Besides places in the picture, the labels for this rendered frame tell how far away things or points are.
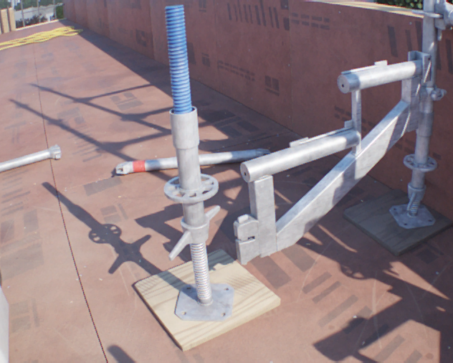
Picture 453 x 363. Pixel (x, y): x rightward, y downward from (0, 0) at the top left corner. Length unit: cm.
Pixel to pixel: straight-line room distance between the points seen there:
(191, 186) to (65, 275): 63
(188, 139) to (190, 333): 49
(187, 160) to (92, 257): 66
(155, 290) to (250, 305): 28
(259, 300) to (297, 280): 15
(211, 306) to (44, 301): 52
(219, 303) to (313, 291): 27
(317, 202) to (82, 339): 73
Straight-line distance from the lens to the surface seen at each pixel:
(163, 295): 125
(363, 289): 128
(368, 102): 179
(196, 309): 118
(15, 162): 235
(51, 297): 137
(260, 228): 112
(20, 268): 155
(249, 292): 123
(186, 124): 91
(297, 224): 119
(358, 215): 156
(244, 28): 260
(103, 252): 150
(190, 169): 96
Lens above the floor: 84
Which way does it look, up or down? 26 degrees down
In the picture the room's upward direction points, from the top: 4 degrees counter-clockwise
